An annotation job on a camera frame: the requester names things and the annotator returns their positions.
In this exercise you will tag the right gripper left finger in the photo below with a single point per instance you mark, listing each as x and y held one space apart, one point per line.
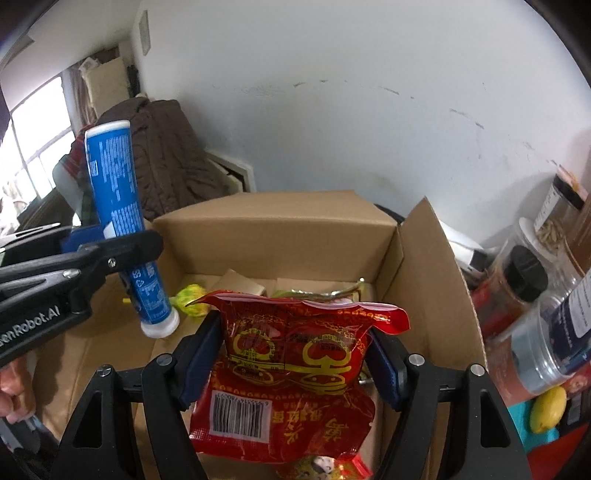
99 441

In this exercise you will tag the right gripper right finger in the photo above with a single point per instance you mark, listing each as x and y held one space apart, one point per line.
453 424

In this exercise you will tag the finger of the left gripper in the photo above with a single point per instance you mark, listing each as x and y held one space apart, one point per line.
46 240
106 256

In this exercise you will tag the yellow green lollipop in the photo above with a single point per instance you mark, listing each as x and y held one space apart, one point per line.
189 299

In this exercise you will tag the blue white tube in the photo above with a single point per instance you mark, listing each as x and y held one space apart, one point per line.
112 176

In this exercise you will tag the small red snack packet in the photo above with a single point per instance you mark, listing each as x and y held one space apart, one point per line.
325 468

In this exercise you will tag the gold rectangular box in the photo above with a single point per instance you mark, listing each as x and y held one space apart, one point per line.
235 282

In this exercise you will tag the large red snack packet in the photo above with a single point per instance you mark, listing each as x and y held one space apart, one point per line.
286 385

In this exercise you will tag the person's left hand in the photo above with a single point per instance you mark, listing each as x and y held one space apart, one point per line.
17 396

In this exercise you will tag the yellow green pear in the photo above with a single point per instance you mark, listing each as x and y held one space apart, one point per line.
547 410

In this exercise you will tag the window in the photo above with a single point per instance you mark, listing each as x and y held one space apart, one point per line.
39 134

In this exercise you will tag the brown jacket pile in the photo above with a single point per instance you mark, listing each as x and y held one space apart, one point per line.
171 168

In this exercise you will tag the clear jar navy label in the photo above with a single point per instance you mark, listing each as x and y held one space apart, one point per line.
544 347

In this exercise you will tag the clear jar brown contents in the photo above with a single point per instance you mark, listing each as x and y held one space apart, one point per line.
509 291

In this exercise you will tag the open cardboard box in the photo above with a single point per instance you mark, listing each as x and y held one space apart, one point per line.
311 241

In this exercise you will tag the wall picture frame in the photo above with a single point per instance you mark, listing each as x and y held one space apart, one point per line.
144 33

